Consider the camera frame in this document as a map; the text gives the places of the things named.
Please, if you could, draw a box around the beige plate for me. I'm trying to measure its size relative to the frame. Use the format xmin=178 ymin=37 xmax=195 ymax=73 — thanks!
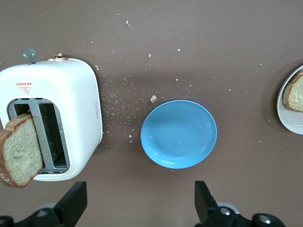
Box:
xmin=276 ymin=65 xmax=303 ymax=136

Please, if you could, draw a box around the white two-slot toaster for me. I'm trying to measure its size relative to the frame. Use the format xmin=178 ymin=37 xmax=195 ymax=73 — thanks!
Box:
xmin=0 ymin=47 xmax=104 ymax=182

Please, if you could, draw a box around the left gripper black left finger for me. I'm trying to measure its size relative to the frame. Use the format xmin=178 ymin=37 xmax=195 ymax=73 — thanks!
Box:
xmin=0 ymin=181 xmax=88 ymax=227

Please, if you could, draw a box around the brown-crusted bread slice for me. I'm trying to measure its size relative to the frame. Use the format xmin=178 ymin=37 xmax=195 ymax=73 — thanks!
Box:
xmin=0 ymin=112 xmax=45 ymax=188
xmin=282 ymin=70 xmax=303 ymax=113

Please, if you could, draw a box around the blue plate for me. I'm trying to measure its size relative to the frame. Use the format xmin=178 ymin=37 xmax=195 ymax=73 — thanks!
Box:
xmin=140 ymin=99 xmax=218 ymax=169

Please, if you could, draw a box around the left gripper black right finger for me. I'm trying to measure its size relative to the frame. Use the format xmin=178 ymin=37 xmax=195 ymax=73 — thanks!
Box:
xmin=194 ymin=181 xmax=285 ymax=227

